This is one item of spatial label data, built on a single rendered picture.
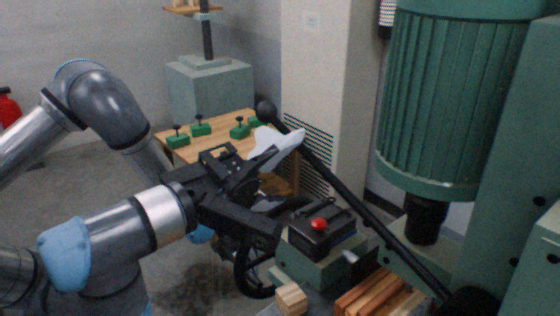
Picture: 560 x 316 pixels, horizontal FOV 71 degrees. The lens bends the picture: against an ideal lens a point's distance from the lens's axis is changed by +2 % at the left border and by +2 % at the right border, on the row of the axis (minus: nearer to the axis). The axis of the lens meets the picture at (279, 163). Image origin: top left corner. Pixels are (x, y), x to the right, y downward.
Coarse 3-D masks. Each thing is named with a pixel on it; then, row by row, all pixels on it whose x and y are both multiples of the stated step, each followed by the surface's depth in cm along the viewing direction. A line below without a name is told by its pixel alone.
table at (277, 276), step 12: (444, 228) 91; (372, 240) 87; (456, 240) 87; (276, 276) 82; (288, 276) 82; (348, 276) 78; (300, 288) 75; (312, 288) 75; (336, 288) 75; (348, 288) 75; (312, 300) 73; (324, 300) 73; (336, 300) 73; (264, 312) 70; (276, 312) 70; (312, 312) 70; (324, 312) 70
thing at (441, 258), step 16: (400, 224) 66; (400, 240) 62; (448, 240) 62; (384, 256) 65; (416, 256) 60; (432, 256) 59; (448, 256) 59; (400, 272) 64; (432, 272) 59; (448, 272) 56; (448, 288) 57
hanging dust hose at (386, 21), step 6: (384, 0) 177; (390, 0) 174; (384, 6) 179; (390, 6) 176; (384, 12) 178; (390, 12) 176; (384, 18) 180; (390, 18) 177; (384, 24) 180; (390, 24) 178; (378, 30) 186; (384, 30) 181; (390, 30) 179; (378, 36) 186; (384, 36) 182; (390, 36) 180
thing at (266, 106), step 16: (256, 112) 59; (272, 112) 59; (368, 224) 50; (384, 240) 48; (400, 256) 47; (416, 272) 46; (432, 288) 45; (464, 288) 44; (480, 288) 43; (448, 304) 42; (464, 304) 41; (480, 304) 41; (496, 304) 42
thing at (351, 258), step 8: (344, 248) 76; (376, 248) 71; (344, 256) 75; (352, 256) 74; (368, 256) 69; (376, 256) 70; (352, 264) 68; (360, 264) 68; (368, 264) 69; (376, 264) 71; (352, 272) 69; (360, 272) 68; (368, 272) 70; (352, 280) 69; (360, 280) 69
